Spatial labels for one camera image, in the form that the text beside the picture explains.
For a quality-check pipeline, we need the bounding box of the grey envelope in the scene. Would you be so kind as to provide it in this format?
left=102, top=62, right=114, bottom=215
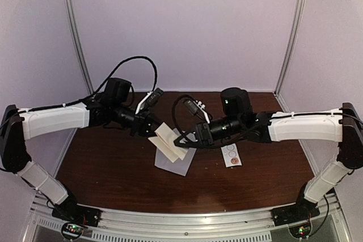
left=154, top=128, right=196, bottom=176

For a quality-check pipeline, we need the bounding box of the aluminium corner post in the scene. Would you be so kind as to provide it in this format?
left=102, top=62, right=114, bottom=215
left=274, top=0, right=306, bottom=96
left=64, top=0, right=94, bottom=94

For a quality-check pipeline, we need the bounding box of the aluminium right corner post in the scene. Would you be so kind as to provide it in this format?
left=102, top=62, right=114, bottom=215
left=274, top=0, right=306, bottom=96

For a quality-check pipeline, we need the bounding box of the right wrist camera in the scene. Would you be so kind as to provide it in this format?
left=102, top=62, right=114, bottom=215
left=183, top=98, right=213, bottom=124

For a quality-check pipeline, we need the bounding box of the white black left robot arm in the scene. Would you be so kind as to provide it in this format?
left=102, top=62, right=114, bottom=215
left=1, top=78, right=163, bottom=222

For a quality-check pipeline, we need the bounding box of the aluminium front table rail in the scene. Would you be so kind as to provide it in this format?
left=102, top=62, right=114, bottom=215
left=20, top=198, right=352, bottom=241

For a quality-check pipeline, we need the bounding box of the beige paper sheet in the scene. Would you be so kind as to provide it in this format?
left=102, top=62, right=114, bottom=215
left=148, top=123, right=188, bottom=163

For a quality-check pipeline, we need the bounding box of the right green circuit board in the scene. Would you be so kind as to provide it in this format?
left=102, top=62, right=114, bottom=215
left=288, top=224, right=312, bottom=239

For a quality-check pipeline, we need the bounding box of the left green circuit board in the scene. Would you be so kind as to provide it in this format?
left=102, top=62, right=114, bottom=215
left=61, top=222, right=85, bottom=240

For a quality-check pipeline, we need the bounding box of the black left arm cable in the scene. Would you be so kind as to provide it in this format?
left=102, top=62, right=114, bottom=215
left=0, top=57, right=158, bottom=126

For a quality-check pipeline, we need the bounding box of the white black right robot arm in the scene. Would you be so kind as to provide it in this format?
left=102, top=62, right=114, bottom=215
left=174, top=87, right=362, bottom=225

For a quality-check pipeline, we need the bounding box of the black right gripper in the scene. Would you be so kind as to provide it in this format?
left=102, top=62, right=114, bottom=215
left=174, top=116, right=243, bottom=150

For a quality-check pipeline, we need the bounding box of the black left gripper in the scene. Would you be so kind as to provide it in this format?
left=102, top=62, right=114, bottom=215
left=112, top=102, right=170, bottom=138

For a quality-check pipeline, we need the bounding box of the white seal sticker strip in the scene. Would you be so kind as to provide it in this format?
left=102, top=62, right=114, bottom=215
left=221, top=143, right=243, bottom=168

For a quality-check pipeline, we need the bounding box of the aluminium left corner post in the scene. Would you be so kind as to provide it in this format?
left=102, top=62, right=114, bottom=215
left=64, top=0, right=94, bottom=94

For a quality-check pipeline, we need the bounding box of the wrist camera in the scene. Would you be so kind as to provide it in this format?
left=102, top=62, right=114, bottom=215
left=183, top=98, right=213, bottom=124
left=135, top=88, right=164, bottom=114

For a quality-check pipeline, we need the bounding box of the green circuit board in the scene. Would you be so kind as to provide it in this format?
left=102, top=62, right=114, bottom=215
left=288, top=224, right=312, bottom=239
left=61, top=222, right=85, bottom=240

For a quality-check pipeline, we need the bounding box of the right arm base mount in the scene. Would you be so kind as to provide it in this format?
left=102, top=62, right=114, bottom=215
left=271, top=205, right=320, bottom=226

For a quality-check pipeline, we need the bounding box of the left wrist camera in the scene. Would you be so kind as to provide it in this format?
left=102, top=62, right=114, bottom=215
left=135, top=88, right=164, bottom=114

